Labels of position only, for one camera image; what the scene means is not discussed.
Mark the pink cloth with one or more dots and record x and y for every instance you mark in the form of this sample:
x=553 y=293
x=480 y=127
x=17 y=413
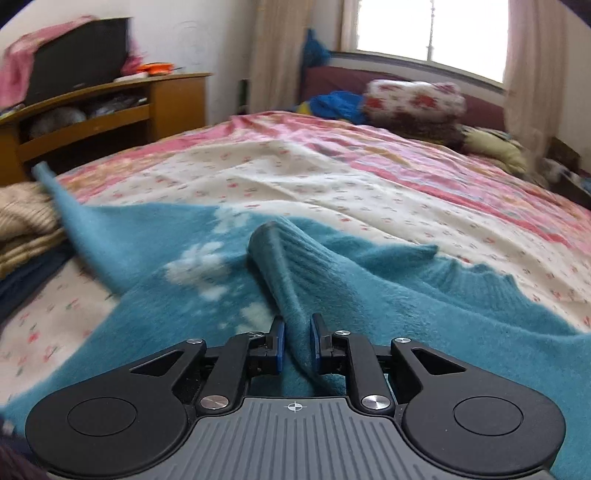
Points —
x=18 y=60

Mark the yellow-green pillow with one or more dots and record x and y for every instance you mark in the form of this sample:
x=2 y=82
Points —
x=494 y=147

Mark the window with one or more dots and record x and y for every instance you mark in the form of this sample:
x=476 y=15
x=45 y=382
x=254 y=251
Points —
x=425 y=27

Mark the teal fuzzy snowflake sweater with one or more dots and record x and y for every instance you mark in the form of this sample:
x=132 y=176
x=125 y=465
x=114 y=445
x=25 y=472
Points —
x=392 y=295

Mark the orange toy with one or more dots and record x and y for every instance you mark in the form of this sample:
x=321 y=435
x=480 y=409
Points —
x=154 y=69

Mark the grey bundle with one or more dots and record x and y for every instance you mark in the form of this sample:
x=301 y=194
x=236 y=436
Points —
x=55 y=122

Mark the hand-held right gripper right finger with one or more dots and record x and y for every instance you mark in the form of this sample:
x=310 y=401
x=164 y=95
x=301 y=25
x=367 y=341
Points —
x=316 y=344

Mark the dark purple cloth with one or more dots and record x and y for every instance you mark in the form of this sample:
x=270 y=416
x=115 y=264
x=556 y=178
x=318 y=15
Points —
x=14 y=461

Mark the dark nightstand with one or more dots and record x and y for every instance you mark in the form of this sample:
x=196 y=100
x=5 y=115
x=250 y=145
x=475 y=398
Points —
x=568 y=184

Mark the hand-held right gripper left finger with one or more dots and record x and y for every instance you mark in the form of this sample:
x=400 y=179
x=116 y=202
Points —
x=277 y=344

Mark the floral patchwork bed sheet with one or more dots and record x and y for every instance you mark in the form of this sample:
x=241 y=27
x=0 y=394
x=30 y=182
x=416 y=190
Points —
x=323 y=175

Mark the dark plastic bag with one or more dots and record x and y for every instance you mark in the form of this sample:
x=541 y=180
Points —
x=115 y=105

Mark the blue garment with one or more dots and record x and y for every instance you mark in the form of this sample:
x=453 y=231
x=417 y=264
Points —
x=339 y=104

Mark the wooden cabinet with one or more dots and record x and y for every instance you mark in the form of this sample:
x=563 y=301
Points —
x=178 y=106

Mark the black television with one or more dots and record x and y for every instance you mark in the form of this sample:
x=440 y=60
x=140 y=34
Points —
x=78 y=60

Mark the folded red floral quilt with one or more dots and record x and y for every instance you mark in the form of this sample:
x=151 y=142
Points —
x=411 y=99

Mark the dark navy garment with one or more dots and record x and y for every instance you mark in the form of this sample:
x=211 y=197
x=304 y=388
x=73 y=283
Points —
x=27 y=281

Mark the beige knitted sweater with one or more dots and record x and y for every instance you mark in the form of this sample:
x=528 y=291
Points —
x=23 y=217

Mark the beige curtain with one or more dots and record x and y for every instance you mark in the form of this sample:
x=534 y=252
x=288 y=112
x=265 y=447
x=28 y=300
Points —
x=531 y=69
x=277 y=55

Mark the blue plastic bag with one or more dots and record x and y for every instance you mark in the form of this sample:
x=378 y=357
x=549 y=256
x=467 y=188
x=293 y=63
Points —
x=315 y=50

